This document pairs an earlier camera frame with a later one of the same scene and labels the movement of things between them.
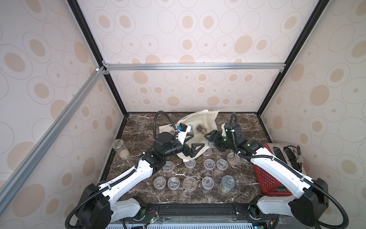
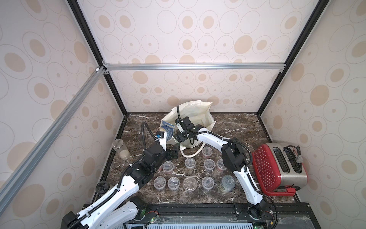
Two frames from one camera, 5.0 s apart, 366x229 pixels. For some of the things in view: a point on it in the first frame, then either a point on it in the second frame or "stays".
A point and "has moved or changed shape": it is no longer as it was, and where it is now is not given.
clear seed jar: x=208 y=182 stays
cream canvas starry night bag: x=201 y=123 has moved or changed shape
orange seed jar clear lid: x=189 y=164 stays
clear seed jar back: x=168 y=167 stays
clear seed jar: x=222 y=164 stays
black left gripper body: x=184 y=148 to x=168 y=153
